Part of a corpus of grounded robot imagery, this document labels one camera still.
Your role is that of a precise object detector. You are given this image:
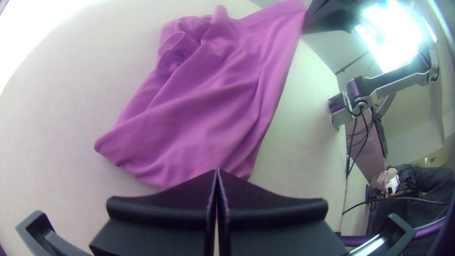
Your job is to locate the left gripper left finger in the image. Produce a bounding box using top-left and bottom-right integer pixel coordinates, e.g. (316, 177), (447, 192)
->
(89, 168), (218, 256)

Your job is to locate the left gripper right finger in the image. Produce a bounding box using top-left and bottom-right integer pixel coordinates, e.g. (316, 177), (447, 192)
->
(217, 168), (351, 256)

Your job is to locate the person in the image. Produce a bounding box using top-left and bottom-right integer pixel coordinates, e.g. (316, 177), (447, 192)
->
(369, 163), (455, 246)

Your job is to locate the dark red t-shirt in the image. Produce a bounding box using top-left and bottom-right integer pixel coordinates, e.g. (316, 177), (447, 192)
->
(93, 0), (307, 189)

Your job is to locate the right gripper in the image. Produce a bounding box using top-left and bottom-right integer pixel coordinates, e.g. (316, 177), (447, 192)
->
(302, 0), (362, 35)

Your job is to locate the black cable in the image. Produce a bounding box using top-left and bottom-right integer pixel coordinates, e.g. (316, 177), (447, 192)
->
(341, 196), (453, 217)
(345, 108), (374, 179)

